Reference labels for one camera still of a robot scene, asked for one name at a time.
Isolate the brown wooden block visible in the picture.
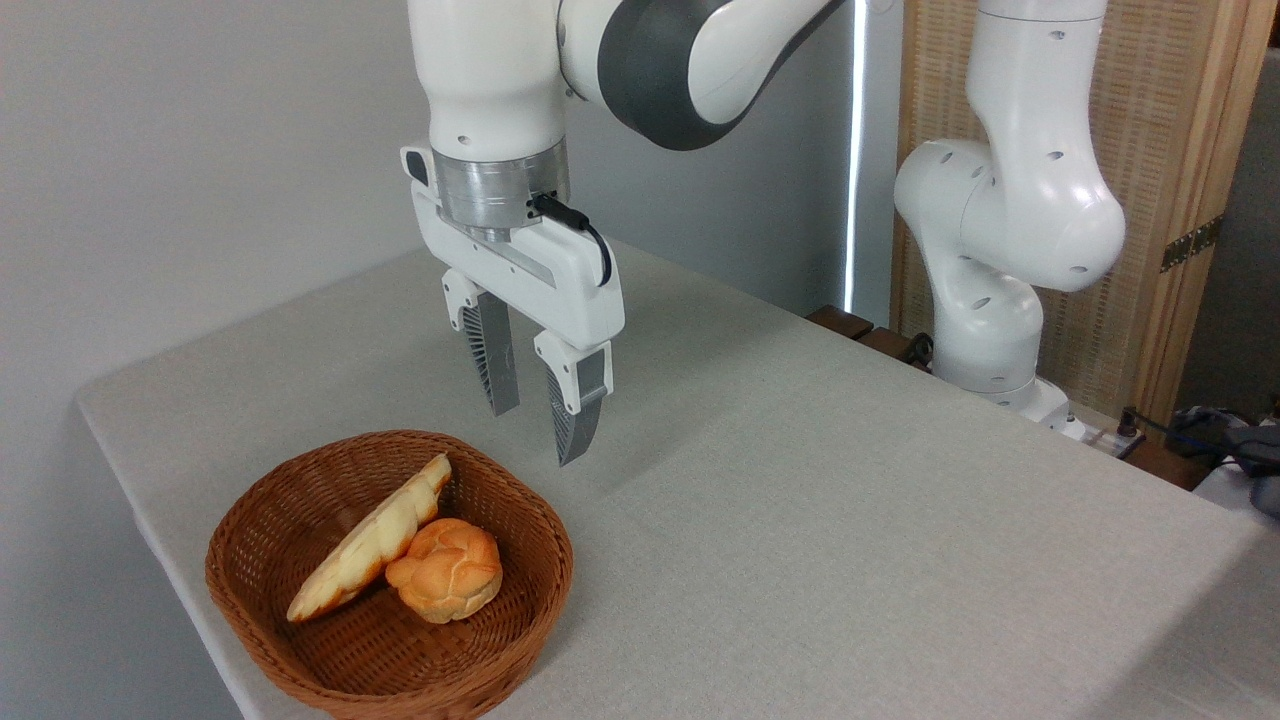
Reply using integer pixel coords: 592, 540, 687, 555
858, 327, 917, 363
1125, 440, 1213, 492
806, 305, 875, 341

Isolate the brass screen hinge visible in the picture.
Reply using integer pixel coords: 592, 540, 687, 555
1160, 215, 1224, 273

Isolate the white power strip with plug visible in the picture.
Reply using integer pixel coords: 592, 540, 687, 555
1085, 406, 1147, 461

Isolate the dark grey bag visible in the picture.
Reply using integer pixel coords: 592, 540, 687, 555
1165, 403, 1280, 518

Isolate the grey tablecloth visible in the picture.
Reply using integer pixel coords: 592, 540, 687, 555
75, 225, 1280, 720

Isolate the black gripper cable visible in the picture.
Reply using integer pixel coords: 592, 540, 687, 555
530, 192, 613, 288

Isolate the long braided bread loaf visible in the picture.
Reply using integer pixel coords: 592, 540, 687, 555
286, 453, 453, 624

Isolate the wooden woven folding screen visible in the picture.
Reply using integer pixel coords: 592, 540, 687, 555
890, 0, 1280, 431

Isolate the round knotted bread roll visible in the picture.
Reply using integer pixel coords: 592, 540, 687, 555
385, 517, 504, 625

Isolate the brown wicker basket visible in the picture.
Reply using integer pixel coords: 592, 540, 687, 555
205, 430, 575, 720

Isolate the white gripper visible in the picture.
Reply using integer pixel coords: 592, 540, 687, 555
401, 146, 627, 468

